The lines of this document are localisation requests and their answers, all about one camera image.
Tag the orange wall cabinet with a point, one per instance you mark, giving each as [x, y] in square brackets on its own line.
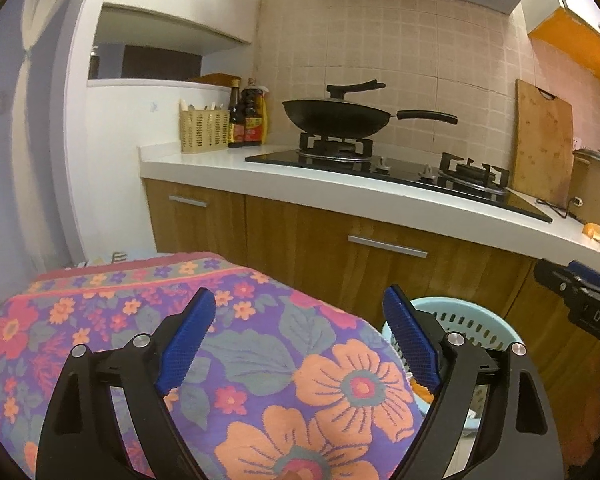
[580, 30]

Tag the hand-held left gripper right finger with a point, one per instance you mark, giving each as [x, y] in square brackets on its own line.
[410, 345]

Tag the wooden kitchen cabinet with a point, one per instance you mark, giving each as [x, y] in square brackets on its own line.
[290, 230]

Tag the rice cooker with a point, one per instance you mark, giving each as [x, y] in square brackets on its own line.
[592, 180]

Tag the red-label sauce bottle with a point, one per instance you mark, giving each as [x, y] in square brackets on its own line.
[252, 120]

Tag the small orange peel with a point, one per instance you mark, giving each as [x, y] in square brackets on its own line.
[592, 231]

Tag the white curtain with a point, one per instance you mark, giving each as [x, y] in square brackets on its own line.
[27, 110]

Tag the beige utensil basket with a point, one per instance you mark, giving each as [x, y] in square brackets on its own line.
[205, 130]

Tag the white kitchen countertop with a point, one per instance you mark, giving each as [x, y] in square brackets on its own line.
[205, 165]

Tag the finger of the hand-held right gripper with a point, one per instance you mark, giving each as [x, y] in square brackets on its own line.
[597, 276]
[555, 279]

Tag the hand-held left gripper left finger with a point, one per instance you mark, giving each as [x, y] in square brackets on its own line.
[187, 345]

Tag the black wok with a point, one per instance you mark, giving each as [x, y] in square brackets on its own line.
[335, 115]

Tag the teal plastic basket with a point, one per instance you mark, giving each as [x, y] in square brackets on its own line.
[460, 317]

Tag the floral tablecloth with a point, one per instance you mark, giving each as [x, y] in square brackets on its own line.
[280, 350]

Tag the black gas stove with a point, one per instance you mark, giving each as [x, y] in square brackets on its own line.
[405, 175]

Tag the yellow bottle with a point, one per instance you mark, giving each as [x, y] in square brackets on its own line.
[266, 115]

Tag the dark sauce bottle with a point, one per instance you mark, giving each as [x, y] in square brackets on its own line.
[236, 125]

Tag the wooden cutting board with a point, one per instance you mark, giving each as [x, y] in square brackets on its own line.
[542, 145]

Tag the brown wooden tray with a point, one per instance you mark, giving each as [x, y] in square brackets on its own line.
[215, 80]

